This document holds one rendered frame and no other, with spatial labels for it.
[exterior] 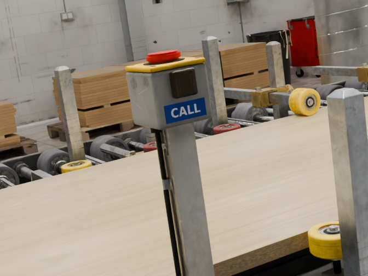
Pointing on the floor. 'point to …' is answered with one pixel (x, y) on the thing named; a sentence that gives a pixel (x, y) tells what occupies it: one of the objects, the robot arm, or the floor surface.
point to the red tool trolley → (303, 43)
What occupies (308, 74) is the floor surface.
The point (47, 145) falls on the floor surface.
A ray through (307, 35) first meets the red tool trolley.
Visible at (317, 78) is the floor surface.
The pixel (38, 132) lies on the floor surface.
